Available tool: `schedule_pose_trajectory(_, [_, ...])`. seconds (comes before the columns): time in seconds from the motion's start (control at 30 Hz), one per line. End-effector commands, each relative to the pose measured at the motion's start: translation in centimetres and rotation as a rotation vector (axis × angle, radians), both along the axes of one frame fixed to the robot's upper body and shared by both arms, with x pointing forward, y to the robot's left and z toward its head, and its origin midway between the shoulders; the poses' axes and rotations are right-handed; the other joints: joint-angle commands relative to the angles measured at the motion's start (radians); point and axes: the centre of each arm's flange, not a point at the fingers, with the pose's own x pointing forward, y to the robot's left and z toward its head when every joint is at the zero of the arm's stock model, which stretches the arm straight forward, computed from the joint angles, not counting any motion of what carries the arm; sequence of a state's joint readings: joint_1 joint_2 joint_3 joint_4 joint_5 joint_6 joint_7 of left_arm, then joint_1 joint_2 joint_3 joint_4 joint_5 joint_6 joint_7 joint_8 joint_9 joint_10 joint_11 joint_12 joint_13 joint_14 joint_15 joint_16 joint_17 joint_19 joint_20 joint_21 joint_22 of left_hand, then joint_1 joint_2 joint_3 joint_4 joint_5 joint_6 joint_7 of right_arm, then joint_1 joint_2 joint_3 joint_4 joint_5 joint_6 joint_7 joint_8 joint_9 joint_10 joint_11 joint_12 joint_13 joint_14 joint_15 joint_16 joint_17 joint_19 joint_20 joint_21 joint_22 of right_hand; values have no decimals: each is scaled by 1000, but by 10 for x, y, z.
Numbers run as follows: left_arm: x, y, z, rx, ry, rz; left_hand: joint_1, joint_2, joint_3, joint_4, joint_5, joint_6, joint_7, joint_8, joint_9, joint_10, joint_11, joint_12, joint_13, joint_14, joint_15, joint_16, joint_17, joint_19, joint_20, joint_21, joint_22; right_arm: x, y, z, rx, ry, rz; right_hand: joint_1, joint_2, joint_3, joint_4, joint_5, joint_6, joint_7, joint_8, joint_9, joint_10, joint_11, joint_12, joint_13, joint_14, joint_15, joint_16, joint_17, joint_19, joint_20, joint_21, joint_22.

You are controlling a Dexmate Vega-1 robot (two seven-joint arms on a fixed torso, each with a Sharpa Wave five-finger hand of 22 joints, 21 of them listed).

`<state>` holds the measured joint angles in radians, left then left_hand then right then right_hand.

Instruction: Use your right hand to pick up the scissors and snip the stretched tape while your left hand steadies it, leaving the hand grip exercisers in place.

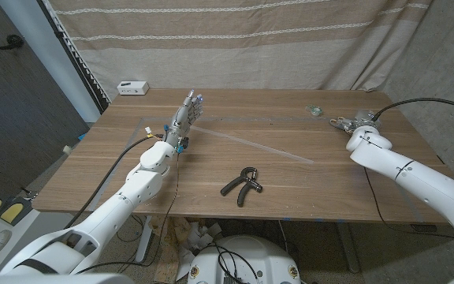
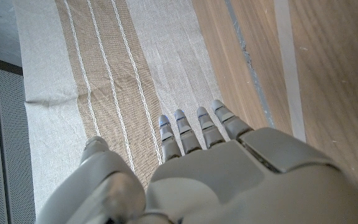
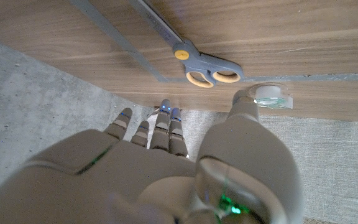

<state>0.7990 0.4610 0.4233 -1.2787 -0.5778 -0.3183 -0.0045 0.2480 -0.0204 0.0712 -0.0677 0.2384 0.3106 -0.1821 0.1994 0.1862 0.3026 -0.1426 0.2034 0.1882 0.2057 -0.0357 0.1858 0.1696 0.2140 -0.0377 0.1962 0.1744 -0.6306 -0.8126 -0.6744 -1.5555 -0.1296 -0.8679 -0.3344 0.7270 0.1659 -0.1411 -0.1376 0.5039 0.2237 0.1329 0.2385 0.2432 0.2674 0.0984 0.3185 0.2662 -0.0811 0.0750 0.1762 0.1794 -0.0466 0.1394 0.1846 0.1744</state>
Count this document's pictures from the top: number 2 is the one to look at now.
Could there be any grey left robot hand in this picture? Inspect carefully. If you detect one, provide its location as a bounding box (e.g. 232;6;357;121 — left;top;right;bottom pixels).
34;99;358;224

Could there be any stretched clear tape strip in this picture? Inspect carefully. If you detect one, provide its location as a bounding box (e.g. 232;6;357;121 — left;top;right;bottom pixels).
273;0;307;143

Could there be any beige striped curtain backdrop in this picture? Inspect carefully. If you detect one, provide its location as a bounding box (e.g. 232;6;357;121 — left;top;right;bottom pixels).
12;0;226;215

